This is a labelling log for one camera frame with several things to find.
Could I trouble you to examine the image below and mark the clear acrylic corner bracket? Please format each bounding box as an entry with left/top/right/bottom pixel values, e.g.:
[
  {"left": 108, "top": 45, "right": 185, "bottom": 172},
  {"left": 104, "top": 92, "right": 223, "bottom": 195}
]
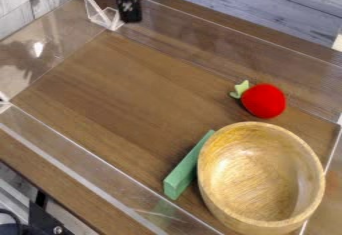
[{"left": 84, "top": 0, "right": 124, "bottom": 31}]

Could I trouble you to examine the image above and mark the clear acrylic back wall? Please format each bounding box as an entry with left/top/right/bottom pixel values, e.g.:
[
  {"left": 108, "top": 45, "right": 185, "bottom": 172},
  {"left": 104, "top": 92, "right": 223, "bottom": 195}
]
[{"left": 121, "top": 0, "right": 342, "bottom": 121}]

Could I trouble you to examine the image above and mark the green rectangular block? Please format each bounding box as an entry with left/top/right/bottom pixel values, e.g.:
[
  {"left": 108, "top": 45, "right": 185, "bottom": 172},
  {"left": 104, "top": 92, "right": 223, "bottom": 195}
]
[{"left": 163, "top": 130, "right": 215, "bottom": 200}]

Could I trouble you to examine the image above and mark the clear acrylic front wall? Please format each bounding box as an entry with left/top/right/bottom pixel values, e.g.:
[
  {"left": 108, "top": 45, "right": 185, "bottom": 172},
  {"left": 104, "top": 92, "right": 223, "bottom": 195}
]
[{"left": 0, "top": 103, "right": 223, "bottom": 235}]

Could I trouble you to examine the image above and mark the red felt ball with leaf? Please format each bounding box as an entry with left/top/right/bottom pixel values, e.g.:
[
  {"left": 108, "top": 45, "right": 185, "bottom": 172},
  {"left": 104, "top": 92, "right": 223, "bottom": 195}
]
[{"left": 228, "top": 80, "right": 286, "bottom": 119}]

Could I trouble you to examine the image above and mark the wooden bowl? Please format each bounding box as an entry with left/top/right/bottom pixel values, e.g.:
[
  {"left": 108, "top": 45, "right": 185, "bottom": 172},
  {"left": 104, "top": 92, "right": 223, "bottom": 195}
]
[{"left": 196, "top": 122, "right": 326, "bottom": 235}]

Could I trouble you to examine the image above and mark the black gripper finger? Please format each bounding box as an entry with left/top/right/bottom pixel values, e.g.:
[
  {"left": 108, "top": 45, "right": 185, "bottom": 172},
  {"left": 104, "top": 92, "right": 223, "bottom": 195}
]
[{"left": 116, "top": 0, "right": 141, "bottom": 23}]

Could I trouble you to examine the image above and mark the clear acrylic wall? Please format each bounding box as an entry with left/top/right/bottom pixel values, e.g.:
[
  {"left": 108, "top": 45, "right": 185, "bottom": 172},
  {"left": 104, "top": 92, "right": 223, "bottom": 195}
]
[
  {"left": 121, "top": 0, "right": 342, "bottom": 121},
  {"left": 0, "top": 0, "right": 104, "bottom": 101},
  {"left": 0, "top": 103, "right": 223, "bottom": 235}
]

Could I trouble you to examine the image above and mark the clear acrylic left wall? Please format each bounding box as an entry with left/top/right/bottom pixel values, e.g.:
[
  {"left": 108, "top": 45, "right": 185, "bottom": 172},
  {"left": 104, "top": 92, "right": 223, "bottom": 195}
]
[{"left": 0, "top": 0, "right": 104, "bottom": 101}]

